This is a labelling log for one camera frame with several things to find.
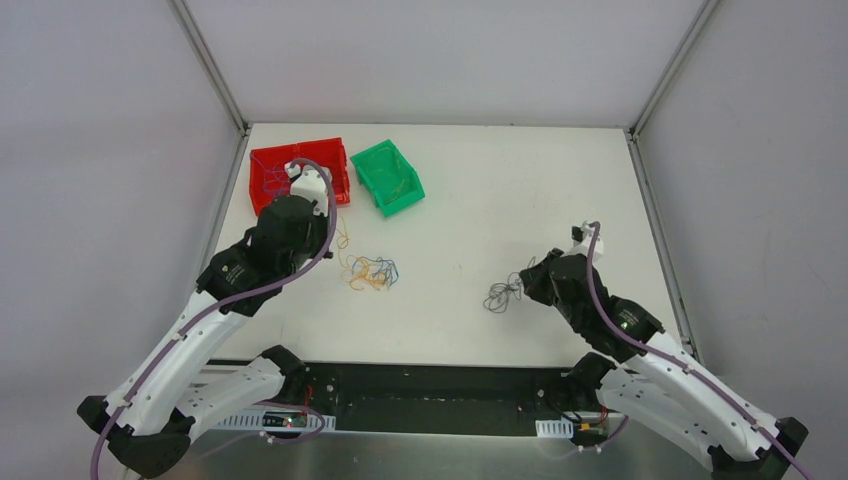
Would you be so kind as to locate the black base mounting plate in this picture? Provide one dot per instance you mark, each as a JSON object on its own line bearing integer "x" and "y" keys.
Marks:
{"x": 453, "y": 400}

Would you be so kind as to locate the green plastic bin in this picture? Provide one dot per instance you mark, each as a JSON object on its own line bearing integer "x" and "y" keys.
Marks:
{"x": 391, "y": 181}

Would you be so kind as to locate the right circuit board connector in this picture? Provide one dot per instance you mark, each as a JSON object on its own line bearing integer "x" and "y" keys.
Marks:
{"x": 589, "y": 435}

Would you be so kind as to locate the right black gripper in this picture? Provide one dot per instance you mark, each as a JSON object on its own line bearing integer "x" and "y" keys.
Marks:
{"x": 534, "y": 279}

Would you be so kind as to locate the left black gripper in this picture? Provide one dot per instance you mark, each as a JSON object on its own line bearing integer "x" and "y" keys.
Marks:
{"x": 279, "y": 188}

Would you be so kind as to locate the red plastic bin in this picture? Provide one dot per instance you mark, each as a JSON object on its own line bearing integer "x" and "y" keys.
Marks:
{"x": 268, "y": 178}

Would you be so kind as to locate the left circuit board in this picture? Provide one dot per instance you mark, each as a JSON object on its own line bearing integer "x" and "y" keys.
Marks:
{"x": 277, "y": 419}

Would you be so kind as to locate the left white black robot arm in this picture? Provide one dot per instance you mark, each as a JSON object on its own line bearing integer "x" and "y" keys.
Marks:
{"x": 149, "y": 422}

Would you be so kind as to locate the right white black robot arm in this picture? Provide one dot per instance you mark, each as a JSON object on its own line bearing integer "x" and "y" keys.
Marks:
{"x": 635, "y": 367}

